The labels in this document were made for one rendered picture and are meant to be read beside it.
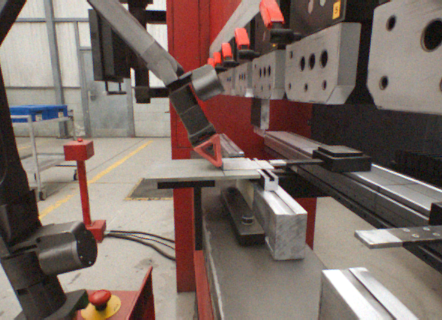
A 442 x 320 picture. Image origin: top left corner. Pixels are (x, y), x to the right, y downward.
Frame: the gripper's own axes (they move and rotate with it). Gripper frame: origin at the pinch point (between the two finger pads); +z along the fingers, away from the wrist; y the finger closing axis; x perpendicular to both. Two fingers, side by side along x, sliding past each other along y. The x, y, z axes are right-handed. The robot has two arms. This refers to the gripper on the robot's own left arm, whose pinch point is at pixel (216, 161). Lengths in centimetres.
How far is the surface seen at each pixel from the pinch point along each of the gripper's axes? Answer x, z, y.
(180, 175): 8.9, -2.8, -6.3
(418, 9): -17, -16, -54
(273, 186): -8.6, 8.9, -10.7
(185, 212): 30, 40, 86
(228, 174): -1.0, 2.5, -7.1
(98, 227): 111, 43, 159
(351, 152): -31.4, 14.7, -2.2
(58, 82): 255, -178, 726
